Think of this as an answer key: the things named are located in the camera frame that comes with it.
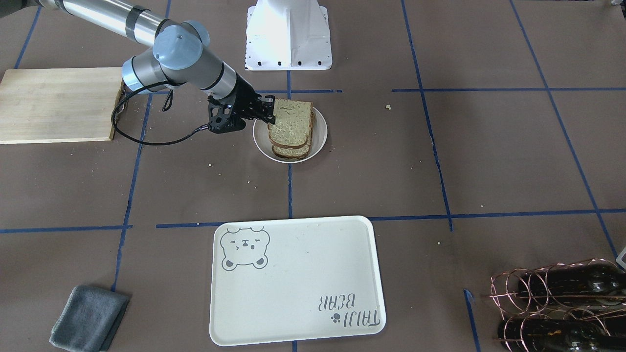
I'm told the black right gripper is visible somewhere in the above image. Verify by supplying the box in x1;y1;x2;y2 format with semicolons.
228;74;276;124

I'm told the bread slice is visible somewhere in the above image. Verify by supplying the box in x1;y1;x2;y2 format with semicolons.
272;140;312;160
268;99;313;149

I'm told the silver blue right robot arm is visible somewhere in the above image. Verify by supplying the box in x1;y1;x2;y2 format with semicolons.
1;0;275;133

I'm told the cream bear serving tray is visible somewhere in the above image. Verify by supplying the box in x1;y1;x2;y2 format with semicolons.
209;216;387;346

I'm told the white round plate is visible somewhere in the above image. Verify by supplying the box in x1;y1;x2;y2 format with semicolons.
252;107;328;163

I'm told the bread slice on plate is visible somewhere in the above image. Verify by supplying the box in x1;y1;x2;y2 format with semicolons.
272;140;312;160

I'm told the wooden cutting board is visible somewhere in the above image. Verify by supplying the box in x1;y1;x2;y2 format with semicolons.
0;67;123;144

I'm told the folded grey cloth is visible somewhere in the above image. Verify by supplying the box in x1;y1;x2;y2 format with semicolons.
49;285;130;352

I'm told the green wine bottle front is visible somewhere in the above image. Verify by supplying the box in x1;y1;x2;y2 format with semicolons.
497;316;626;352

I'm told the green wine bottle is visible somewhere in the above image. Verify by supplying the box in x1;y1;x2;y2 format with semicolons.
518;263;626;308
497;316;626;352

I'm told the green wine bottle middle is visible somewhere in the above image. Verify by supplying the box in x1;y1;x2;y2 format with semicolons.
518;263;626;308

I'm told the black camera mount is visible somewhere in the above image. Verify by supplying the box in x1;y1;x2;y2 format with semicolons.
207;95;246;134

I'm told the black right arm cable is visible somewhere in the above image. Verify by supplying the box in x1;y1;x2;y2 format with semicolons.
111;81;211;146

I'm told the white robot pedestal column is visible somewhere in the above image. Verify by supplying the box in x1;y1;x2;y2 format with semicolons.
245;0;333;71

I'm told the copper wire bottle rack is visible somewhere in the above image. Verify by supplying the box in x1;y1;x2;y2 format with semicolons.
488;258;626;352

